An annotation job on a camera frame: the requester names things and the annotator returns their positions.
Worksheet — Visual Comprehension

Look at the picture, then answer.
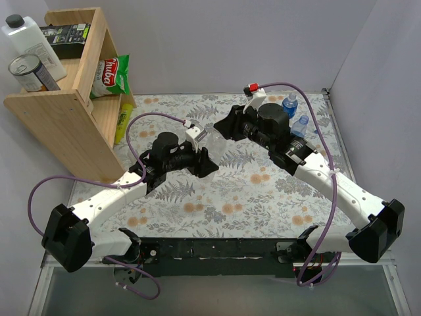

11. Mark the clear bottle white cap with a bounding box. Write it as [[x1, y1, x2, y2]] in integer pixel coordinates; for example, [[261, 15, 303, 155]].
[[205, 126, 227, 167]]

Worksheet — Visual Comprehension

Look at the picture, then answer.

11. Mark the blue label crushed bottle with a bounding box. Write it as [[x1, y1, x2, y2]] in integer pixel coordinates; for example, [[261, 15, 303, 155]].
[[291, 115, 309, 138]]

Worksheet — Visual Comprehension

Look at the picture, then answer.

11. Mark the Pocari Sweat blue label bottle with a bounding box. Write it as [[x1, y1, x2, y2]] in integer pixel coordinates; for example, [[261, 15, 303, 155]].
[[282, 93, 298, 119]]

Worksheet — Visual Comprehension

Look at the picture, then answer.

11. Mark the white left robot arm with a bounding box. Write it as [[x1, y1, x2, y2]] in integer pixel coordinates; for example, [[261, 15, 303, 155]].
[[41, 127, 218, 273]]

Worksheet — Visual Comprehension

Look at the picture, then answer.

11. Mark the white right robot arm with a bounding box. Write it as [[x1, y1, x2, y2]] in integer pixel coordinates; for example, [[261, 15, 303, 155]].
[[214, 103, 405, 263]]

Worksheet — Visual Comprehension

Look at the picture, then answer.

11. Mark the white bottle black cap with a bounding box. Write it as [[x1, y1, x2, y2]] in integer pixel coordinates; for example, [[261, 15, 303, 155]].
[[1, 14, 67, 81]]

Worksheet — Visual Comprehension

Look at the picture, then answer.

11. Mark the floral patterned table mat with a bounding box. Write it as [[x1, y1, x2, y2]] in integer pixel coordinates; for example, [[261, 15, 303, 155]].
[[65, 92, 365, 239]]

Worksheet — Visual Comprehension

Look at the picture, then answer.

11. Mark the yellow marker tube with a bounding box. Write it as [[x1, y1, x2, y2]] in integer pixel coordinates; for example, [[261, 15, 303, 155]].
[[114, 103, 134, 145]]

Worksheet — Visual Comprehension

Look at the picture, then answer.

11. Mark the wooden shelf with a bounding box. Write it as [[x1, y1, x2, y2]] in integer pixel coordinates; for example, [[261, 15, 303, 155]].
[[4, 7, 136, 183]]

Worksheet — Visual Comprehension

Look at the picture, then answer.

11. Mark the green white snack bag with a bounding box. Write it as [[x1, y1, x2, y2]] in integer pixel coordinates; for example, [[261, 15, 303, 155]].
[[89, 55, 130, 99]]

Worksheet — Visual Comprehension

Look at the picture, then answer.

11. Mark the black green box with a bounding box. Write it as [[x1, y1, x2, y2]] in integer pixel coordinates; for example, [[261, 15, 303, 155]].
[[40, 23, 91, 60]]

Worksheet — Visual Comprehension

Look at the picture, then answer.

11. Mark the metal tin can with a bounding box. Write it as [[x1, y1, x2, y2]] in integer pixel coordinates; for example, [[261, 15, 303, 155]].
[[8, 54, 60, 92]]

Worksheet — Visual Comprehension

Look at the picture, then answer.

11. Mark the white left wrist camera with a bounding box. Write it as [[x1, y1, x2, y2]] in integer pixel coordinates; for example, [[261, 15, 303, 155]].
[[184, 120, 207, 153]]

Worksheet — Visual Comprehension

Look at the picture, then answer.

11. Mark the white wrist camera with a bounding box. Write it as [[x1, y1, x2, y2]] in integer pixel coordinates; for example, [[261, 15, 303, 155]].
[[243, 83, 266, 113], [184, 120, 207, 153]]

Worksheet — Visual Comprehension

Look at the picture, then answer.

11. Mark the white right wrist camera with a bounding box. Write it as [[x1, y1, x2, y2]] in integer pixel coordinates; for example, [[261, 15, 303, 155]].
[[243, 83, 266, 113]]

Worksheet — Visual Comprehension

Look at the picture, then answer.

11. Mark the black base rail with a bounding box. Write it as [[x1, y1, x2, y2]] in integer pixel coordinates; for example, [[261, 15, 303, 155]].
[[135, 237, 311, 278]]

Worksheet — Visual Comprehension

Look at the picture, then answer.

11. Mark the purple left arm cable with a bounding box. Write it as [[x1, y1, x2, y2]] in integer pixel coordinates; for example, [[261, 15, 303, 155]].
[[27, 112, 188, 300]]

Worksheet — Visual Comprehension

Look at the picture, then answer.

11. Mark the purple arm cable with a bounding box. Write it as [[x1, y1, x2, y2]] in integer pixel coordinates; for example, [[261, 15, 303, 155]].
[[27, 112, 188, 300], [262, 82, 343, 287]]

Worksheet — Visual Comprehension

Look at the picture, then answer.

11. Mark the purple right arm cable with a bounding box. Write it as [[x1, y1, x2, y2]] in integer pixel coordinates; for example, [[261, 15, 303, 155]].
[[262, 82, 343, 287]]

